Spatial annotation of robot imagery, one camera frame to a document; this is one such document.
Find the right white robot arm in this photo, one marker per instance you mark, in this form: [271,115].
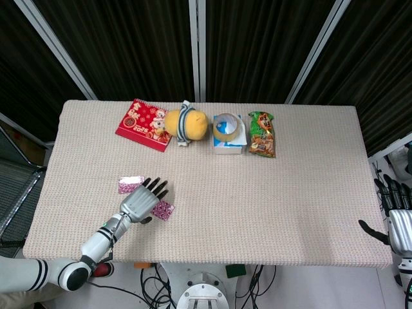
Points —
[406,270]

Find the green small block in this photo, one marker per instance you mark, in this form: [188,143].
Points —
[235,271]

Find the orange small block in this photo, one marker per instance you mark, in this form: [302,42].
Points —
[142,265]

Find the clear packing tape roll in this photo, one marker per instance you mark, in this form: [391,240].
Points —
[217,130]

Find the blue white tissue box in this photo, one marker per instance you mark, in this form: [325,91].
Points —
[228,148]

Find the white partition frame post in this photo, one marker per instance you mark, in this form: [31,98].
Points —
[197,48]
[54,45]
[315,51]

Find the white machine housing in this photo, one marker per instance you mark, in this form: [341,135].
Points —
[400,161]

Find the green snack bag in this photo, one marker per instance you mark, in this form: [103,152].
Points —
[262,135]

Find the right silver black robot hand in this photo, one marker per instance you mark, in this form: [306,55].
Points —
[400,225]

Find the beige fabric cover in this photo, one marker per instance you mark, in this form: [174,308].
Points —
[22,299]

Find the metal mesh chair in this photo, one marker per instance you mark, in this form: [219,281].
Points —
[17,193]

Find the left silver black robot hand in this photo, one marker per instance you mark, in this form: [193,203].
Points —
[140,202]

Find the red 2026 desk calendar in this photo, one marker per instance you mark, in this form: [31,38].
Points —
[138,124]

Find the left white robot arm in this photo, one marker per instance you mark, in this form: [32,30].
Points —
[99,239]

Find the beige woven tablecloth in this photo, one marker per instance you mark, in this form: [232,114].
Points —
[225,199]

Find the yellow plush toy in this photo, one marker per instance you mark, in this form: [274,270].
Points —
[198,124]

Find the pink glitter packet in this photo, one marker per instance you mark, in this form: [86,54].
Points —
[164,210]
[127,185]

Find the striped grey white scarf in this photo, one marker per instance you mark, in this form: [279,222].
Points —
[184,127]

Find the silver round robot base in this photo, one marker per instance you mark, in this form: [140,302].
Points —
[206,294]

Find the red emergency stop button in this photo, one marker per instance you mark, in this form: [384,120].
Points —
[103,269]

